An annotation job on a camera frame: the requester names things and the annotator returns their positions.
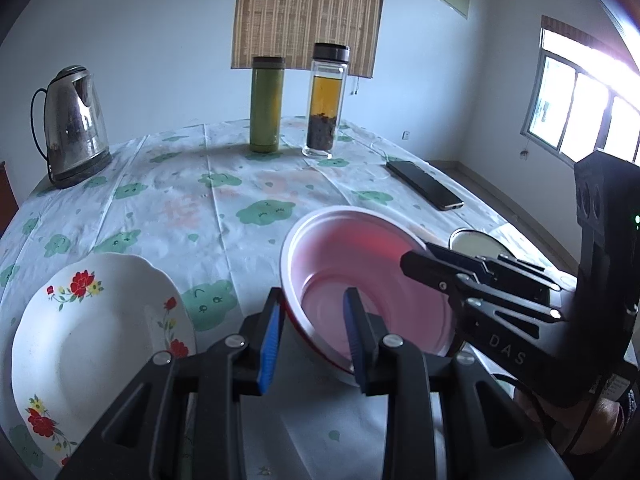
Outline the black kettle base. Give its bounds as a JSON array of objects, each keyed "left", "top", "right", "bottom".
[{"left": 47, "top": 152, "right": 113, "bottom": 190}]

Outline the bamboo window blind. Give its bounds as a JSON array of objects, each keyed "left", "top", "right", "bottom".
[{"left": 230, "top": 0, "right": 390, "bottom": 79}]

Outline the black smartphone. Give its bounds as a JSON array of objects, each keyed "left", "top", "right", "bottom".
[{"left": 386, "top": 160, "right": 465, "bottom": 212}]

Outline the small round lid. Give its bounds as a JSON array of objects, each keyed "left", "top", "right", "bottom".
[{"left": 448, "top": 228, "right": 506, "bottom": 261}]

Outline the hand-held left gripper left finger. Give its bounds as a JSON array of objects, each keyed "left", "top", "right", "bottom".
[{"left": 52, "top": 286, "right": 286, "bottom": 480}]

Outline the stainless steel electric kettle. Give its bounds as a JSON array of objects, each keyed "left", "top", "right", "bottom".
[{"left": 30, "top": 65, "right": 112, "bottom": 171}]

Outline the white plate with red flowers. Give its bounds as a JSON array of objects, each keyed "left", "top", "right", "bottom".
[{"left": 11, "top": 252, "right": 196, "bottom": 471}]

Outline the red bowl with white interior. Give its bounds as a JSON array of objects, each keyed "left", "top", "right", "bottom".
[{"left": 280, "top": 206, "right": 466, "bottom": 388}]

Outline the person's right hand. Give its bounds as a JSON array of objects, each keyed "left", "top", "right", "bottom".
[{"left": 515, "top": 387, "right": 626, "bottom": 456}]

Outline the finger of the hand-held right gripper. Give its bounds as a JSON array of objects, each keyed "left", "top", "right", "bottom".
[
  {"left": 400, "top": 254, "right": 568, "bottom": 338},
  {"left": 425, "top": 242, "right": 561, "bottom": 291}
]

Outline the sliding glass window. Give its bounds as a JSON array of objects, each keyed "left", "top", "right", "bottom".
[{"left": 520, "top": 15, "right": 640, "bottom": 166}]

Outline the glass tea bottle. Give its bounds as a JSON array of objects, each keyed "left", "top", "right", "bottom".
[{"left": 301, "top": 42, "right": 351, "bottom": 160}]

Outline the green thermos bottle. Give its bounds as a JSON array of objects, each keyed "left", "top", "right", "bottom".
[{"left": 249, "top": 56, "right": 286, "bottom": 154}]

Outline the brown wooden sideboard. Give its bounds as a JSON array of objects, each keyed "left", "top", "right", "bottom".
[{"left": 0, "top": 160, "right": 21, "bottom": 236}]

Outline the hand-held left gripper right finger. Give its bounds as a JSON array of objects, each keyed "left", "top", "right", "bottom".
[{"left": 342, "top": 287, "right": 576, "bottom": 480}]

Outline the white tablecloth with green prints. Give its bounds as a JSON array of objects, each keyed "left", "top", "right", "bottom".
[{"left": 0, "top": 117, "right": 576, "bottom": 480}]

